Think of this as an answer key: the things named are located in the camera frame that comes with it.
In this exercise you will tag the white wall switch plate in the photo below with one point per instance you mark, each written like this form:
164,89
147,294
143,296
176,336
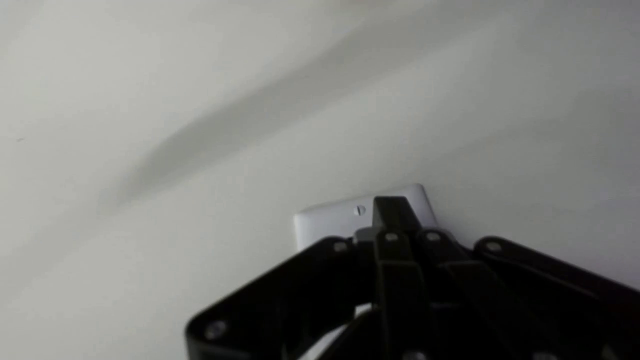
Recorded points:
330,220

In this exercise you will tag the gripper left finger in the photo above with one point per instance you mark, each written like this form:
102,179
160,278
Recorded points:
280,295

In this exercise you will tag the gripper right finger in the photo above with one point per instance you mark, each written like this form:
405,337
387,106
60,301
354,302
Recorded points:
525,295

